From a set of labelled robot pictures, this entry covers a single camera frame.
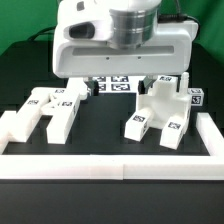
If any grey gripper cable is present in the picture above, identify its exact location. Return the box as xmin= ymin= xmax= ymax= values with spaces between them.
xmin=158 ymin=0 xmax=201 ymax=34

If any white chair back frame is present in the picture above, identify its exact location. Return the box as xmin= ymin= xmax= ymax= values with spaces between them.
xmin=0 ymin=87 xmax=87 ymax=150

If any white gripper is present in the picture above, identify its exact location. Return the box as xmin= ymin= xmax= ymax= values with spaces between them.
xmin=52 ymin=0 xmax=194 ymax=96

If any white U-shaped fence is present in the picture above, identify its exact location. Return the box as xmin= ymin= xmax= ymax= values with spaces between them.
xmin=0 ymin=113 xmax=224 ymax=180

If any white chair seat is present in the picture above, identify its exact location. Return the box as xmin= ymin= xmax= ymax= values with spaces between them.
xmin=136 ymin=72 xmax=191 ymax=129

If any white tagged cube far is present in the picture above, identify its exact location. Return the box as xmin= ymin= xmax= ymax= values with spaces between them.
xmin=188 ymin=88 xmax=204 ymax=106

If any black cable with connector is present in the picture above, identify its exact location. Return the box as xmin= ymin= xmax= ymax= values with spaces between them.
xmin=27 ymin=26 xmax=58 ymax=42

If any white marker base plate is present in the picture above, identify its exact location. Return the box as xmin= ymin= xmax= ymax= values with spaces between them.
xmin=66 ymin=75 xmax=145 ymax=99

